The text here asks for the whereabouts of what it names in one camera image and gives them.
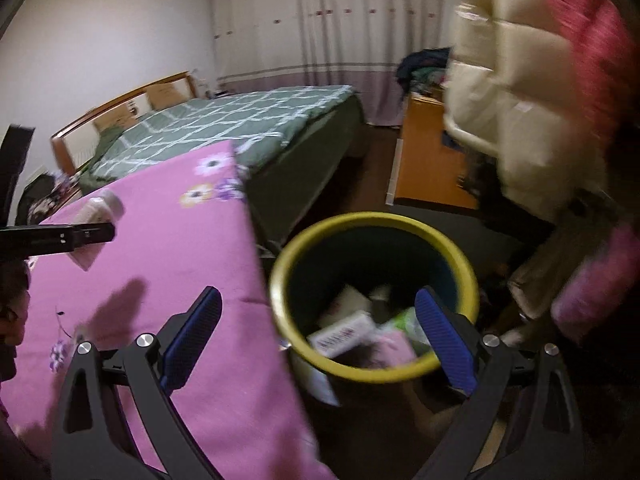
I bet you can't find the pink carton box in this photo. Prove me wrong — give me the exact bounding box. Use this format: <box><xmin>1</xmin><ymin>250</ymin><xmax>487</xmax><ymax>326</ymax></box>
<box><xmin>306</xmin><ymin>310</ymin><xmax>377</xmax><ymax>359</ymax></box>

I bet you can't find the cream puffer jacket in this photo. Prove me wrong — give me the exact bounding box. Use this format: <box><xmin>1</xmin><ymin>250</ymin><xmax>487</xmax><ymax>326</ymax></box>
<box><xmin>442</xmin><ymin>0</ymin><xmax>608</xmax><ymax>223</ymax></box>

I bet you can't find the white and mauve curtain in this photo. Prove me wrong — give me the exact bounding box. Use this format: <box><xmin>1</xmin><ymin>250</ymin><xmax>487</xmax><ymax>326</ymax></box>
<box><xmin>207</xmin><ymin>0</ymin><xmax>453</xmax><ymax>126</ymax></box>

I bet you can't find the yellow-rimmed dark bin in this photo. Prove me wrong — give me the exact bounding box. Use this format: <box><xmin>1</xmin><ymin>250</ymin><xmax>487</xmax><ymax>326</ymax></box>
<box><xmin>269</xmin><ymin>212</ymin><xmax>480</xmax><ymax>381</ymax></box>

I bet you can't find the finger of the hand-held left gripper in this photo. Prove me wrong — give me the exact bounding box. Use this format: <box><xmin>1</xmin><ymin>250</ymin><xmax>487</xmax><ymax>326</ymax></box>
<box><xmin>0</xmin><ymin>223</ymin><xmax>117</xmax><ymax>257</ymax></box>
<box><xmin>0</xmin><ymin>124</ymin><xmax>37</xmax><ymax>226</ymax></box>

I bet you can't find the pink garment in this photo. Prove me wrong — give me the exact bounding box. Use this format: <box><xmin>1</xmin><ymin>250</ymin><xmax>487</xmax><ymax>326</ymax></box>
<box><xmin>552</xmin><ymin>225</ymin><xmax>640</xmax><ymax>346</ymax></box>

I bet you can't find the small white jar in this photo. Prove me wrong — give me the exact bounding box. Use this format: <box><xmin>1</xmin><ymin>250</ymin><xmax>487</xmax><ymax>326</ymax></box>
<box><xmin>74</xmin><ymin>191</ymin><xmax>124</xmax><ymax>272</ymax></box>

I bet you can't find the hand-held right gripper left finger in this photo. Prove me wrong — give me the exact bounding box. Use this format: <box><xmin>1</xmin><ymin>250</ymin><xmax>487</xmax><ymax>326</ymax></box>
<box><xmin>50</xmin><ymin>286</ymin><xmax>223</xmax><ymax>480</ymax></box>

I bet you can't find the wooden bed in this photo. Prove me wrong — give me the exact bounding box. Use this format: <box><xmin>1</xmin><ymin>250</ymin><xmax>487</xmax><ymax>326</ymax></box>
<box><xmin>50</xmin><ymin>71</ymin><xmax>371</xmax><ymax>241</ymax></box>

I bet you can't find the green checked quilt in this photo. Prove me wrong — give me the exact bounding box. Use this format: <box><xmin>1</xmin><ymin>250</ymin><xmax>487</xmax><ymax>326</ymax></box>
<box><xmin>82</xmin><ymin>84</ymin><xmax>366</xmax><ymax>196</ymax></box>

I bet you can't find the dark clothes heap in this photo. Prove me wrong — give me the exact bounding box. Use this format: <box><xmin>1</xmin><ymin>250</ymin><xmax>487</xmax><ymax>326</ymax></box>
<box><xmin>15</xmin><ymin>172</ymin><xmax>58</xmax><ymax>226</ymax></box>

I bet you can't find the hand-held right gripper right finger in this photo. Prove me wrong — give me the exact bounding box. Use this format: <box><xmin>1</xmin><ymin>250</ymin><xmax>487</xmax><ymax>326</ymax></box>
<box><xmin>414</xmin><ymin>286</ymin><xmax>583</xmax><ymax>480</ymax></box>

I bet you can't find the brown pillow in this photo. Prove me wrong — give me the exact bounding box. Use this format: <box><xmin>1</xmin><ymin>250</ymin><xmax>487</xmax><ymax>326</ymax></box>
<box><xmin>92</xmin><ymin>112</ymin><xmax>126</xmax><ymax>133</ymax></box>
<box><xmin>147</xmin><ymin>82</ymin><xmax>178</xmax><ymax>108</ymax></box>

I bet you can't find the pile of mixed clothes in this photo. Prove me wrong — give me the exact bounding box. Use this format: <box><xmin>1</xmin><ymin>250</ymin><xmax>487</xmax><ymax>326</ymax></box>
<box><xmin>396</xmin><ymin>47</ymin><xmax>453</xmax><ymax>96</ymax></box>

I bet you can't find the red dotted puffer jacket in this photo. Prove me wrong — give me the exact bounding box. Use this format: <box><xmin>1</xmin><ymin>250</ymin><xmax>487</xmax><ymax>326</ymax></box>
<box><xmin>530</xmin><ymin>0</ymin><xmax>640</xmax><ymax>126</ymax></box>

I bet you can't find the wooden desk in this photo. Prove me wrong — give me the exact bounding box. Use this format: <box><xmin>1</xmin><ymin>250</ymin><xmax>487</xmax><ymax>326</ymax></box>
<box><xmin>385</xmin><ymin>87</ymin><xmax>481</xmax><ymax>211</ymax></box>

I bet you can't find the pink floral tablecloth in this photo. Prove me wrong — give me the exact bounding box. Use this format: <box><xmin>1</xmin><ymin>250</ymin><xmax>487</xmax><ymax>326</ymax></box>
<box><xmin>0</xmin><ymin>140</ymin><xmax>336</xmax><ymax>480</ymax></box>

